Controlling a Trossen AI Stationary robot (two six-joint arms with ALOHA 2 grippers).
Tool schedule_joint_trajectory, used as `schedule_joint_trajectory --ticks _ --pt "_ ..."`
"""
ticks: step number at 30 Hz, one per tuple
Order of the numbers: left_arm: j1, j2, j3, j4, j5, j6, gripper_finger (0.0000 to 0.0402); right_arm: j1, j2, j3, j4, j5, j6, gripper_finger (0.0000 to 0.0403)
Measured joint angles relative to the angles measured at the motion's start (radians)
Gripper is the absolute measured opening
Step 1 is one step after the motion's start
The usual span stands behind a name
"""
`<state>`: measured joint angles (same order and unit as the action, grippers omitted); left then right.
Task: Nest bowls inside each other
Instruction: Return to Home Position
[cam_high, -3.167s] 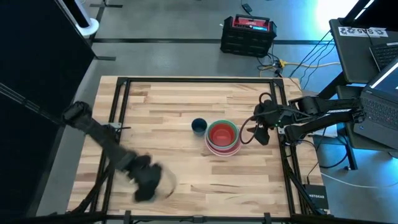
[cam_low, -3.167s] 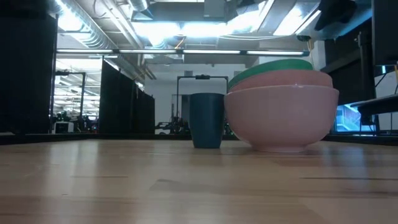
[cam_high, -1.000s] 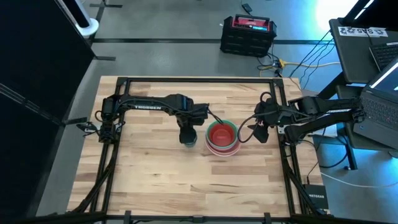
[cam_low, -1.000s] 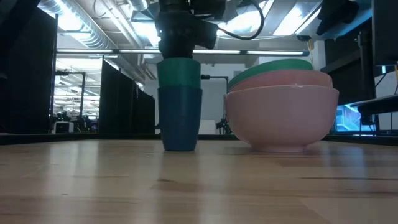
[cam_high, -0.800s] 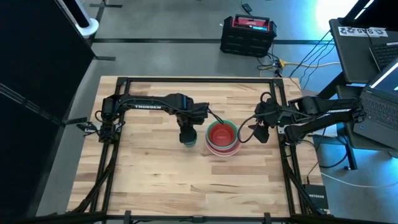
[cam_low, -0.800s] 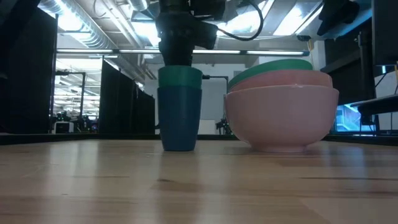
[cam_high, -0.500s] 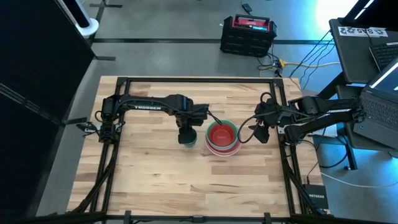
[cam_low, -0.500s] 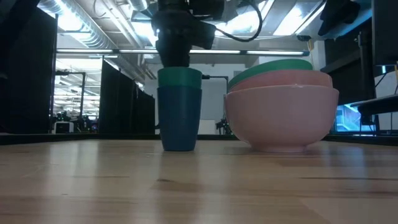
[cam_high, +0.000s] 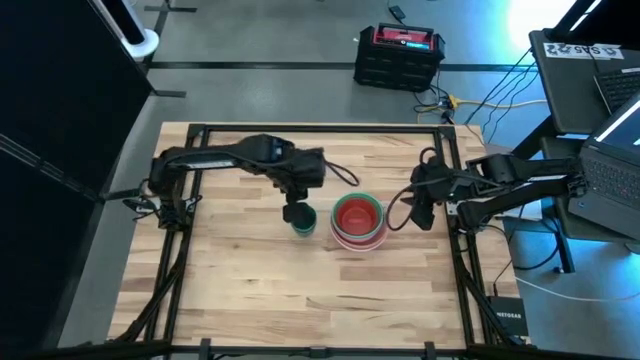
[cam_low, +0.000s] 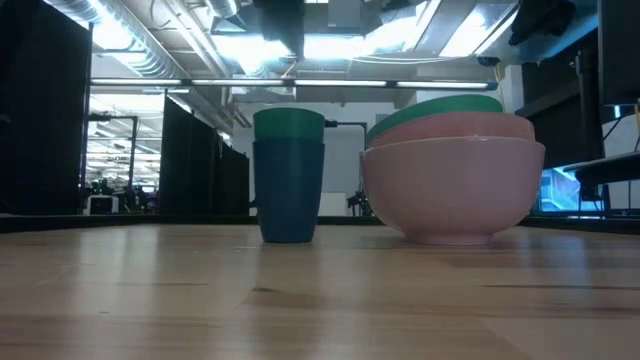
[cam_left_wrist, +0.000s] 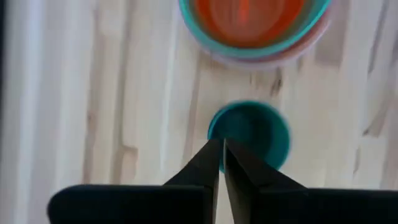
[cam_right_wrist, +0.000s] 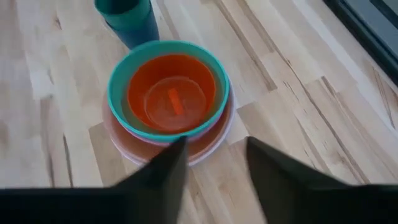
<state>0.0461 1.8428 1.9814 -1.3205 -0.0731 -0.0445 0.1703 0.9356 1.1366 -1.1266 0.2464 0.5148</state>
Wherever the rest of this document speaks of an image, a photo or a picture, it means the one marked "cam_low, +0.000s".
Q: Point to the large pale pink bowl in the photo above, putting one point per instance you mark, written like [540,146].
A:
[452,195]

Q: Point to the blue plastic cup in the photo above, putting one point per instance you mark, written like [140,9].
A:
[288,192]

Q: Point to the green plastic cup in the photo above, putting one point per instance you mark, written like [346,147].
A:
[289,125]

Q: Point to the green plastic bowl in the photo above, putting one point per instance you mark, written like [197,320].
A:
[440,107]

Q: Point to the white box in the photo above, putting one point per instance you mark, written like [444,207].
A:
[103,204]

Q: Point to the lit computer screen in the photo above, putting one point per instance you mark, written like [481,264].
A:
[562,192]

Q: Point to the black side desk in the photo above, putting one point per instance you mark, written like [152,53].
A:
[605,170]

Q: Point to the tall black partition panel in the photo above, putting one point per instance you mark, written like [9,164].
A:
[40,115]

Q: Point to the black monitor panel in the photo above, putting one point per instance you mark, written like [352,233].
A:
[620,50]

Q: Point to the black pipe frame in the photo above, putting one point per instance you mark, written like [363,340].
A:
[350,130]

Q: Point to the LED light bar frame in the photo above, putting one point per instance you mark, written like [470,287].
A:
[290,83]

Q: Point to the black partition wall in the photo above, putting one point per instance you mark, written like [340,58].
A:
[200,170]

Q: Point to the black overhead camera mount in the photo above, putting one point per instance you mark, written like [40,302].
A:
[280,27]

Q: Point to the black table edge rail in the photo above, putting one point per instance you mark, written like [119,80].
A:
[125,222]

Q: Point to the silver ceiling duct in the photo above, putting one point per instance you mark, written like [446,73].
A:
[135,40]

